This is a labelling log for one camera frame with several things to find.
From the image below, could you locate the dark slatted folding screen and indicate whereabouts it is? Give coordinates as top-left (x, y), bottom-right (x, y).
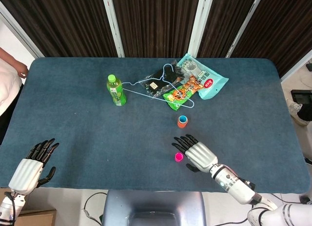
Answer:
top-left (0, 0), bottom-right (312, 78)

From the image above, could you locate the brown cardboard box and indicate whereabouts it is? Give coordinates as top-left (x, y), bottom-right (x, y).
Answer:
top-left (12, 208), bottom-right (57, 226)

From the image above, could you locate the white sneaker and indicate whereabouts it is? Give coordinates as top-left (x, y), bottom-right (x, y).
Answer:
top-left (286, 98), bottom-right (310, 126)

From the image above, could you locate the person in white shirt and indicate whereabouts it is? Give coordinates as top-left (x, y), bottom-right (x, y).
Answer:
top-left (0, 47), bottom-right (29, 146)

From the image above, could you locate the thin black cable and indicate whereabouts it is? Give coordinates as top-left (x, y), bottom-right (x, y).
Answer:
top-left (84, 192), bottom-right (108, 223)

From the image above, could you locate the black item in clear packet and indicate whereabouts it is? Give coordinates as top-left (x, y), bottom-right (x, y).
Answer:
top-left (138, 60), bottom-right (186, 99)

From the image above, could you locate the green tea drink bottle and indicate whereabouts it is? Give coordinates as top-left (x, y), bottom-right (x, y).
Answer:
top-left (106, 74), bottom-right (128, 107)

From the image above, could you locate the green snack bag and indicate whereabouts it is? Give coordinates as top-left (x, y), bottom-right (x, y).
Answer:
top-left (162, 75), bottom-right (204, 112)

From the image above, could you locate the orange plastic cup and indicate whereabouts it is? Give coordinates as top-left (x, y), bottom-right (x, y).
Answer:
top-left (177, 115), bottom-right (189, 128)

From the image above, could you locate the teal snack bag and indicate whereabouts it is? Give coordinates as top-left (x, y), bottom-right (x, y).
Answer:
top-left (175, 53), bottom-right (230, 100)

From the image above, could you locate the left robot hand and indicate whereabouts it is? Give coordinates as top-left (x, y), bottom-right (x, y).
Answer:
top-left (8, 138), bottom-right (60, 195)

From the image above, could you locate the light blue wire hanger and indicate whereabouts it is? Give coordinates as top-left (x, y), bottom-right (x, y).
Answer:
top-left (121, 63), bottom-right (195, 109)

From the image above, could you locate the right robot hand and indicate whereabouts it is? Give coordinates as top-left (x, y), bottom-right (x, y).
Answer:
top-left (171, 134), bottom-right (218, 173)

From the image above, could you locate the grey robot torso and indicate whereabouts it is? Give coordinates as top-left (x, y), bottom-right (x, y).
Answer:
top-left (101, 189), bottom-right (207, 226)

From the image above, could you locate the blue felt table cover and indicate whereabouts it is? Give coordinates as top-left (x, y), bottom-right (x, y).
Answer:
top-left (0, 56), bottom-right (312, 193)

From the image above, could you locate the black flat case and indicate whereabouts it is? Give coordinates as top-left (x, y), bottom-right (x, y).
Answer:
top-left (290, 89), bottom-right (312, 103)

